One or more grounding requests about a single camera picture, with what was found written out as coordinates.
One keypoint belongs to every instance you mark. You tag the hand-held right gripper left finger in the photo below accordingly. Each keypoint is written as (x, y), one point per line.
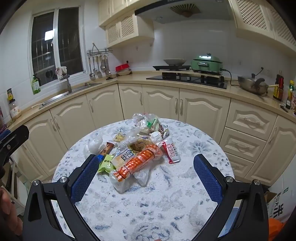
(84, 178)

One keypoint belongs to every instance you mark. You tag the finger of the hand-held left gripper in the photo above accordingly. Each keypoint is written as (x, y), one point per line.
(18, 136)
(4, 135)

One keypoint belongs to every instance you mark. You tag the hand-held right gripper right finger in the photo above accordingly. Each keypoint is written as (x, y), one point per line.
(208, 178)

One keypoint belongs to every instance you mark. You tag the red white sauce sachet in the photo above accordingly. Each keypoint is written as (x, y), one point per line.
(171, 151)

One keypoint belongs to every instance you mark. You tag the nut cake packet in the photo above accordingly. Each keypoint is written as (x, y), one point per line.
(128, 158)

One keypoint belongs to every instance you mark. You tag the green white pickle packet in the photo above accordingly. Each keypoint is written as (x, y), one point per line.
(156, 126)

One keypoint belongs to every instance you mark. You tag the person's left hand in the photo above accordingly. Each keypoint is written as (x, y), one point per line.
(4, 201)

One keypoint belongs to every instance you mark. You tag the green snack packet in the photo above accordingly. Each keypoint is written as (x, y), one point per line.
(106, 165)

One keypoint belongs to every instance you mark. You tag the clear jar with white label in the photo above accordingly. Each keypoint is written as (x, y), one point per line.
(15, 111)

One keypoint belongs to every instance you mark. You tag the crumpled clear plastic wrap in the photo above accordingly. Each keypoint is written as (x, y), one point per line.
(94, 146)

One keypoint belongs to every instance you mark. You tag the brown snack wrapper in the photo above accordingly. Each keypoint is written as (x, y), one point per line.
(107, 148)

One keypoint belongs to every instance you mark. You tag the small yellow black bottle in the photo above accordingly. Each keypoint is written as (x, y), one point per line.
(9, 93)

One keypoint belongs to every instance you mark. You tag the green dish soap bottle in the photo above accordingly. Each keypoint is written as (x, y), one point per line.
(36, 85)

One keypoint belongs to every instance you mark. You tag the orange packets in clear bag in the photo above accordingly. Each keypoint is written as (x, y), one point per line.
(136, 164)

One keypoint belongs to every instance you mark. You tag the small yellow white packet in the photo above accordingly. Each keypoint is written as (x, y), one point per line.
(120, 138)

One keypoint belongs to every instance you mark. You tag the steel kitchen sink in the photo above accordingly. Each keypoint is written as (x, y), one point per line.
(60, 96)

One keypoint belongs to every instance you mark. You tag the white crumpled tissue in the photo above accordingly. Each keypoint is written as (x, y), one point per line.
(155, 136)

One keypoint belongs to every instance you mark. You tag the cream lower kitchen cabinets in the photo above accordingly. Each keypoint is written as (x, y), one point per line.
(203, 109)

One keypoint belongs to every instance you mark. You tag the steel kitchen faucet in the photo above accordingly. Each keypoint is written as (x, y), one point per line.
(69, 85)

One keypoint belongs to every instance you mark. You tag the printed cardboard box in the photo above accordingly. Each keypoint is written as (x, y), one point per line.
(275, 206)

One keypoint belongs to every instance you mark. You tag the pink white cloth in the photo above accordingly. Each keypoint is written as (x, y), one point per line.
(61, 72)

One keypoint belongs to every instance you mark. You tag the orange plastic bag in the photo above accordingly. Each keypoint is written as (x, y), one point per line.
(276, 230)

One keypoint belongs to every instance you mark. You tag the steel ladle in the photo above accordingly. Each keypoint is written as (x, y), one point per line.
(108, 71)
(92, 76)

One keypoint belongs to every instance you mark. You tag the black gas hob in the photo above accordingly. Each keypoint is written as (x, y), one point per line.
(185, 80)

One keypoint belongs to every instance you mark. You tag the steel spatula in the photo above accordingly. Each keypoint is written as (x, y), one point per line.
(99, 74)

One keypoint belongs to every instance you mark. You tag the steel spoon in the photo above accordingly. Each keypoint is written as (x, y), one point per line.
(95, 68)

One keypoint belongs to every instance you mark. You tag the wooden board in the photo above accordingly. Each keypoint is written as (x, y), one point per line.
(196, 73)

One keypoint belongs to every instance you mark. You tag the beige kitchen countertop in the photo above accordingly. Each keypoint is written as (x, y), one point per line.
(129, 80)

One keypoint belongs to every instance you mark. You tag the white framed window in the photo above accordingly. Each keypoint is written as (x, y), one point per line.
(67, 37)

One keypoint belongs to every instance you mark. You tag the cream bowl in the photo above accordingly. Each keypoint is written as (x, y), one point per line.
(123, 73)

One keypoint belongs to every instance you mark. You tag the yellow cap oil bottle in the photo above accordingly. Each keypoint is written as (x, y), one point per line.
(290, 97)

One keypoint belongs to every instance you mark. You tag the green electric cooking pot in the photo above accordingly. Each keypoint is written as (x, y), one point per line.
(205, 62)

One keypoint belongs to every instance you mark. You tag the red container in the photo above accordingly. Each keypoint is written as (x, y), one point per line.
(121, 67)

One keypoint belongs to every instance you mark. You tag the grey shallow pan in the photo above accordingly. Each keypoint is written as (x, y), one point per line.
(174, 61)

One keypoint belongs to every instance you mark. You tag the cream lattice upper cabinet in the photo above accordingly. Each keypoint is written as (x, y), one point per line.
(259, 16)
(127, 27)

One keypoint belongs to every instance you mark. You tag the black range hood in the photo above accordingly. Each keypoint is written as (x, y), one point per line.
(185, 11)

